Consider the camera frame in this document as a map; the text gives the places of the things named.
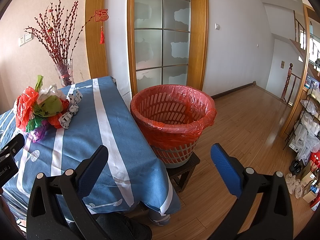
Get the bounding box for frosted glass sliding door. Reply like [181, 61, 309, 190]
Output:
[127, 0, 209, 95]

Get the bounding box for glass vase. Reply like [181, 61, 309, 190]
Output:
[54, 59, 74, 87]

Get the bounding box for white plastic bag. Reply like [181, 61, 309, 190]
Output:
[37, 84, 66, 104]

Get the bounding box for red plastic bag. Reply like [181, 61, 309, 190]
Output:
[15, 86, 39, 131]

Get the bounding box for purple plastic bag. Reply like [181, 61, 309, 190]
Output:
[30, 119, 49, 142]

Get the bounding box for beige slippers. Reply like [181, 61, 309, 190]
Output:
[285, 173, 306, 199]

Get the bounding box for green plastic bag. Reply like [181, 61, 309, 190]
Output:
[32, 75, 63, 118]

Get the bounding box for red Chinese knot ornament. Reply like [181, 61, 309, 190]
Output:
[95, 9, 109, 44]

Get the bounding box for dark wooden stool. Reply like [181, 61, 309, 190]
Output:
[167, 152, 200, 193]

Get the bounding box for grey sneaker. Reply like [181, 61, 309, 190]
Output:
[149, 209, 170, 226]

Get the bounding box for red berry branches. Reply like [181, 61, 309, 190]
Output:
[24, 0, 85, 65]

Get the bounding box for metal storage shelf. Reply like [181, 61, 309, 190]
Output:
[286, 80, 319, 165]

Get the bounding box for wooden stair railing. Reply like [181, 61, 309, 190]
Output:
[280, 63, 302, 106]

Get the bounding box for blue white striped tablecloth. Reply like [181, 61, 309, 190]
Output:
[3, 76, 181, 219]

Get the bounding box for red-lined plastic trash basket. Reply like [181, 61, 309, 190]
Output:
[130, 85, 217, 168]

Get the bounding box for wall power socket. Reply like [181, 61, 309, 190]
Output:
[19, 33, 33, 46]

